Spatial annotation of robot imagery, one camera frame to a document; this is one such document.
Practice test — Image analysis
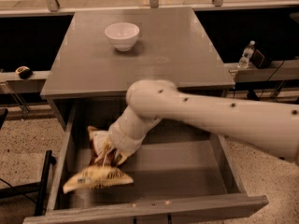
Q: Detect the black tape measure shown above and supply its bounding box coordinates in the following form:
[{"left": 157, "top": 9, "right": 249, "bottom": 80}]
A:
[{"left": 16, "top": 66, "right": 33, "bottom": 79}]

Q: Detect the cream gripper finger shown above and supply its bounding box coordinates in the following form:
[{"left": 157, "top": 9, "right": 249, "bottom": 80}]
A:
[
  {"left": 94, "top": 141, "right": 112, "bottom": 166},
  {"left": 114, "top": 149, "right": 132, "bottom": 166}
]

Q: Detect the black stand leg left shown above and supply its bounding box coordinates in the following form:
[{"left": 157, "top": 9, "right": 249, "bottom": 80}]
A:
[{"left": 0, "top": 150, "right": 57, "bottom": 217}]

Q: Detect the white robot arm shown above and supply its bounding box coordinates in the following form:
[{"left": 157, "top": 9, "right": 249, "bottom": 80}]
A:
[{"left": 98, "top": 80, "right": 299, "bottom": 164}]

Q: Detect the grey counter cabinet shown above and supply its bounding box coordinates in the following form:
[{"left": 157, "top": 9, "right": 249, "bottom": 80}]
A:
[{"left": 41, "top": 7, "right": 235, "bottom": 124}]

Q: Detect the clear water bottle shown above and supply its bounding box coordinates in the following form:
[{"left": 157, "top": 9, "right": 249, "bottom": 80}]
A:
[{"left": 238, "top": 40, "right": 255, "bottom": 68}]

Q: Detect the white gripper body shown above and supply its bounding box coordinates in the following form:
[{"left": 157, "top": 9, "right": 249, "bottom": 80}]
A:
[{"left": 108, "top": 106, "right": 161, "bottom": 155}]

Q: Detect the grey side bench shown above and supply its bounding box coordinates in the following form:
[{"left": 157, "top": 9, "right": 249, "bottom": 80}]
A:
[
  {"left": 0, "top": 71, "right": 50, "bottom": 93},
  {"left": 224, "top": 60, "right": 299, "bottom": 83}
]

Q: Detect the small black box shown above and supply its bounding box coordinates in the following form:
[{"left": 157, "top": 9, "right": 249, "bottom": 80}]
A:
[{"left": 251, "top": 49, "right": 271, "bottom": 69}]

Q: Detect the black floor cable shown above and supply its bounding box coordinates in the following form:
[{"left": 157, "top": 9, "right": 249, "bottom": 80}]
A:
[{"left": 232, "top": 59, "right": 286, "bottom": 100}]

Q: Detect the brown chip bag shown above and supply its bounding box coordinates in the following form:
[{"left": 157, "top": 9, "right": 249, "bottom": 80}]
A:
[{"left": 63, "top": 126, "right": 134, "bottom": 193}]

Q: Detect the grey side bench right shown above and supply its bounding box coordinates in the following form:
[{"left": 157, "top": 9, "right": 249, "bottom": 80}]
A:
[{"left": 224, "top": 60, "right": 299, "bottom": 83}]

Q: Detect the open grey top drawer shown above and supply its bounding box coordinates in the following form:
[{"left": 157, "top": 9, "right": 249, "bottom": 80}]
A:
[{"left": 23, "top": 102, "right": 268, "bottom": 224}]

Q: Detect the black drawer handle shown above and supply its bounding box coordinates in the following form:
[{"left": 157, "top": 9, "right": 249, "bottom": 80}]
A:
[{"left": 133, "top": 215, "right": 172, "bottom": 224}]

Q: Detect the grey side bench left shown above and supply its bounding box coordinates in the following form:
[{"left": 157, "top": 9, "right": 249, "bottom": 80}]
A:
[{"left": 0, "top": 71, "right": 50, "bottom": 93}]

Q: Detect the white ceramic bowl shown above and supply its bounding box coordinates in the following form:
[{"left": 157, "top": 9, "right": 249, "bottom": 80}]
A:
[{"left": 105, "top": 22, "right": 140, "bottom": 51}]

